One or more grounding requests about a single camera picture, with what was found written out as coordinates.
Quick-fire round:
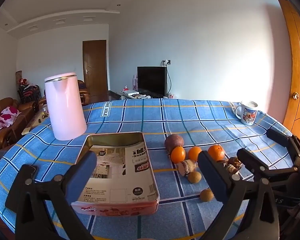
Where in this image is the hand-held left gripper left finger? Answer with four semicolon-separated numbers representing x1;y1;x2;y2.
5;151;98;240

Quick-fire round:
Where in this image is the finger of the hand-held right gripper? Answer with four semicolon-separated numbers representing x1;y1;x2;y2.
266;129;300;162
237;148;298;180

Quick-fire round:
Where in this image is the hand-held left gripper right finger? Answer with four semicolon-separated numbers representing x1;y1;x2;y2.
197;151;280;240

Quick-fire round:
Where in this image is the bumpy orange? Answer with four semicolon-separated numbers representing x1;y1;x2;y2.
207;144;226;162

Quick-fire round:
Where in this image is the small orange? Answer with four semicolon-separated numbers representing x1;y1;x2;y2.
170;146;186;164
188;146;203;162

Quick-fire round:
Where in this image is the rectangular metal tin box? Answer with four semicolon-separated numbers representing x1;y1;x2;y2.
70;132;160;217

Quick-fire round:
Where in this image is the brown longan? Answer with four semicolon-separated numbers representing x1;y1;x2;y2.
199;188;215;202
187;171;202;183

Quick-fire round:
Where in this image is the striped beige brown fruit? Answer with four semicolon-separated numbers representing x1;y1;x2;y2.
176;159;198;177
225;164;240;176

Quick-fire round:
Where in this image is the white cartoon print mug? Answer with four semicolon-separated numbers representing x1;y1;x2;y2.
235;100;258;126

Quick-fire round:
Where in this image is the printed paper sheet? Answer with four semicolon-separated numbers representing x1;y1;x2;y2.
77;141;157;203

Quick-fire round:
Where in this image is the purple brown passion fruit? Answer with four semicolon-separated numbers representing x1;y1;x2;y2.
164;134;185;154

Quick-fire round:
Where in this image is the light wooden door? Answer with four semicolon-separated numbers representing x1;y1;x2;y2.
277;0;300;140

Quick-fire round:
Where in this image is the low wooden coffee table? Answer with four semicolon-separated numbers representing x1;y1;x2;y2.
22;104;50;133

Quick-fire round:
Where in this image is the pink electric kettle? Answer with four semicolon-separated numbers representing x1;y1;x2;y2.
44;72;87;141

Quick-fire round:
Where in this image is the brown leather armchair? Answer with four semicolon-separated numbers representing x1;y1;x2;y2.
76;80;91;105

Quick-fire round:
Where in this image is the blue plaid tablecloth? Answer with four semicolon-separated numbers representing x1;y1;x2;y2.
0;98;300;240

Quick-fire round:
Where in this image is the brown leather sofa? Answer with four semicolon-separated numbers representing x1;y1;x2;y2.
0;97;38;150

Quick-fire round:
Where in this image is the white flat box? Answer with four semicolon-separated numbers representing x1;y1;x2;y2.
120;89;140;98

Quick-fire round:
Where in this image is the red floral pillow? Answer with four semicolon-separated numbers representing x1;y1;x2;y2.
0;106;22;133

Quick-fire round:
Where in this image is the stack of dark chairs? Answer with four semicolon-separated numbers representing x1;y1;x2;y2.
17;84;42;104

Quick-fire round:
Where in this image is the dark brown room door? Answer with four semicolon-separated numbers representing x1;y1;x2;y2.
82;40;109;103

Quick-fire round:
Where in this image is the black television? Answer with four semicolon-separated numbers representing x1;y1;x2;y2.
137;66;168;98

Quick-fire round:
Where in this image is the black power cable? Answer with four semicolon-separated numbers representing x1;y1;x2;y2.
166;64;172;97

